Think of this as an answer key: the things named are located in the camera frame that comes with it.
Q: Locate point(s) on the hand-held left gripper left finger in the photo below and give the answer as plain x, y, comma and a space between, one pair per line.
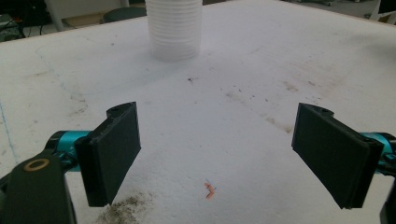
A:
107, 155

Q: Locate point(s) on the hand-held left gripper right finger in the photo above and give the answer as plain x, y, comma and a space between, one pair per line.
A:
334, 155

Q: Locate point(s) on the stack of white paper cups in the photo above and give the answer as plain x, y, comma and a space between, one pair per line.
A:
174, 29

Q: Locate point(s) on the small orange paper scrap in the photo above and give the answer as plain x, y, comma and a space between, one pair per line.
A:
209, 190

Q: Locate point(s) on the round dark stool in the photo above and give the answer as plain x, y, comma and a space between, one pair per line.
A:
124, 14

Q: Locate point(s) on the white metal stand leg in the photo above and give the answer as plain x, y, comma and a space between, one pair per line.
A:
56, 15

